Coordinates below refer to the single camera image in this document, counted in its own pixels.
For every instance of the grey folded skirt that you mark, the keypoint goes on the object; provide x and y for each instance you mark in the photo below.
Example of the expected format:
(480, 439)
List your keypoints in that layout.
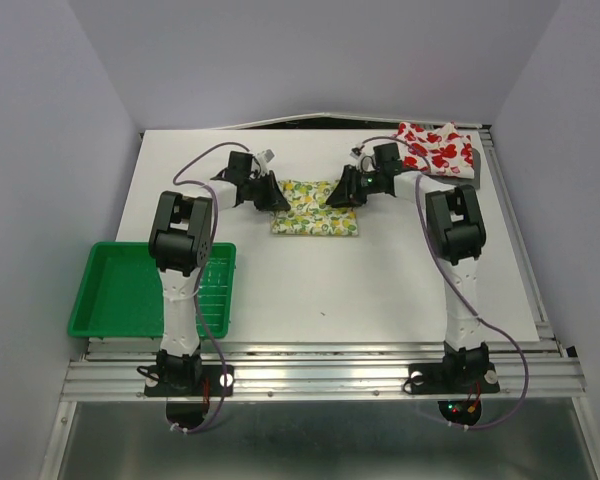
(475, 182)

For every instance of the lemon print skirt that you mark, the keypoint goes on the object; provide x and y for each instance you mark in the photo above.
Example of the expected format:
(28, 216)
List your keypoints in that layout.
(309, 215)

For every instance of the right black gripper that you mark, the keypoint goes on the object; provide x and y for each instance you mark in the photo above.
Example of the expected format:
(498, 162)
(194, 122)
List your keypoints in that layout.
(346, 193)

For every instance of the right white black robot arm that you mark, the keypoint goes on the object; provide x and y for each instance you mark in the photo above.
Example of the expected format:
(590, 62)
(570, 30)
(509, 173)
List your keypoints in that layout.
(455, 235)

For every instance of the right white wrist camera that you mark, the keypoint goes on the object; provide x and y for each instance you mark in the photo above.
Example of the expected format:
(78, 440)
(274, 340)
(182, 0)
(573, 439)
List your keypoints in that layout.
(364, 162)

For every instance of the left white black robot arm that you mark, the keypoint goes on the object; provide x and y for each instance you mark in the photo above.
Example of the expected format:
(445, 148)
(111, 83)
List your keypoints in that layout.
(180, 243)

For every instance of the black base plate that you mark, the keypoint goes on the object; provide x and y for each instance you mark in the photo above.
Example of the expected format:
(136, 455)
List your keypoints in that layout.
(432, 378)
(207, 381)

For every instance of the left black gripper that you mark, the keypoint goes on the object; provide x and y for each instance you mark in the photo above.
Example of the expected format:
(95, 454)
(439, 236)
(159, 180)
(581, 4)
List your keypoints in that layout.
(273, 199)

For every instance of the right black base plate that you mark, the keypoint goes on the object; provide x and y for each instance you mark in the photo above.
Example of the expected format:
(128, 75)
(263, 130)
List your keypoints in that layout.
(432, 378)

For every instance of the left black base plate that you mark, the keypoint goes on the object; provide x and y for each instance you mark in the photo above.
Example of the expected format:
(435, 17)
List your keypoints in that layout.
(207, 381)

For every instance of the aluminium front rail frame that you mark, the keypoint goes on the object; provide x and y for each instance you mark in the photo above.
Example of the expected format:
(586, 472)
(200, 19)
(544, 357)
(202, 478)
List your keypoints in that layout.
(106, 372)

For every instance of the red poppy print skirt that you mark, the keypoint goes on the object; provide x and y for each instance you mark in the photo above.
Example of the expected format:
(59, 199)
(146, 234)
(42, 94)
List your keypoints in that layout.
(444, 151)

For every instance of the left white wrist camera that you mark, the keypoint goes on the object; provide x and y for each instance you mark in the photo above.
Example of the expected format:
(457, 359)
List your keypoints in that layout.
(263, 158)

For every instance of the right side aluminium rail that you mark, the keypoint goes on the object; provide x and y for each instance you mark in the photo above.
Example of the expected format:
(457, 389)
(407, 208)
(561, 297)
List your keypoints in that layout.
(489, 163)

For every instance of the green plastic tray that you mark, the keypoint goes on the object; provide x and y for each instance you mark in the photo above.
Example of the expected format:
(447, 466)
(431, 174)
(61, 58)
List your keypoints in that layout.
(120, 292)

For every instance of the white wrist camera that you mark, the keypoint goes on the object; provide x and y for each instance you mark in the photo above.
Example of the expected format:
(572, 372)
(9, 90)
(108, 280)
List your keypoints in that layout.
(263, 158)
(364, 162)

